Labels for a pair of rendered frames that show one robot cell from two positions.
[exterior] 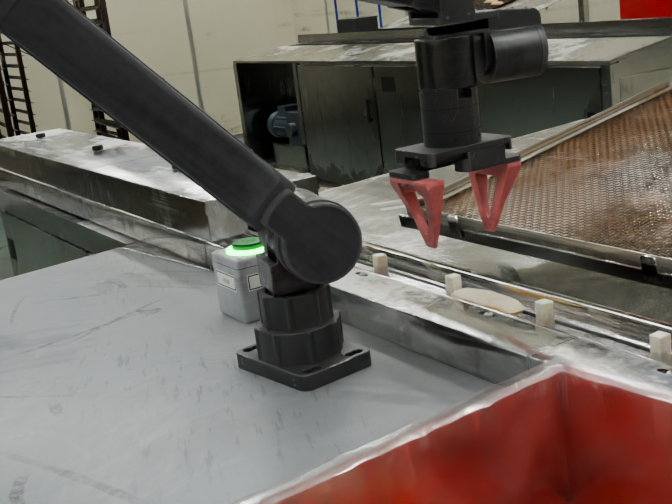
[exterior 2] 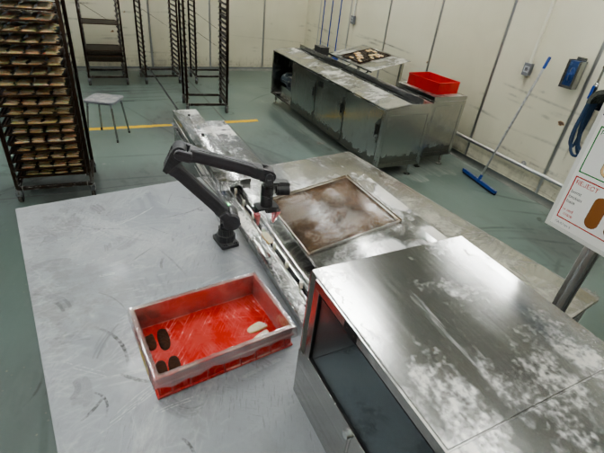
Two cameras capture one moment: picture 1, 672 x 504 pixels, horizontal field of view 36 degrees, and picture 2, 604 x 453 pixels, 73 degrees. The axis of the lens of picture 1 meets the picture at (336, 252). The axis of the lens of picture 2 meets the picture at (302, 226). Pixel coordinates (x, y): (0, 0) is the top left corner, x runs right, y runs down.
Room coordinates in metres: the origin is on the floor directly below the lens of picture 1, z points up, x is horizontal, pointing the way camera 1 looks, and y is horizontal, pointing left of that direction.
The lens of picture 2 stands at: (-0.60, -0.30, 1.95)
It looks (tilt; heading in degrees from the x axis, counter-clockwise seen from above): 32 degrees down; 0
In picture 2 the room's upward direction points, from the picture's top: 7 degrees clockwise
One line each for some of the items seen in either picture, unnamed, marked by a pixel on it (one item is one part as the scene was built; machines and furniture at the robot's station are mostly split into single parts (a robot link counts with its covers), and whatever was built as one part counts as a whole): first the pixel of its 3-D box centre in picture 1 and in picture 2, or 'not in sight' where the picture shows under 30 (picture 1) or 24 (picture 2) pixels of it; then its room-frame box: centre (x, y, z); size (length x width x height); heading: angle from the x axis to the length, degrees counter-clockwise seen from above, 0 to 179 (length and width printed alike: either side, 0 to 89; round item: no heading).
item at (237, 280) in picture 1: (258, 293); not in sight; (1.17, 0.10, 0.84); 0.08 x 0.08 x 0.11; 30
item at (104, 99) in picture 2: not in sight; (106, 117); (3.98, 2.11, 0.23); 0.36 x 0.36 x 0.46; 1
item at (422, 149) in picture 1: (451, 124); (266, 200); (1.02, -0.13, 1.03); 0.10 x 0.07 x 0.07; 120
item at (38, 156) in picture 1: (113, 170); (206, 143); (1.96, 0.40, 0.89); 1.25 x 0.18 x 0.09; 30
